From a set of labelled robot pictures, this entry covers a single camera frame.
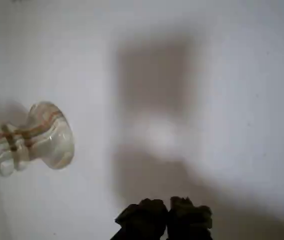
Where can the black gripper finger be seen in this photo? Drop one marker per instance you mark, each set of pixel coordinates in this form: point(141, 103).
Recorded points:
point(141, 222)
point(189, 222)

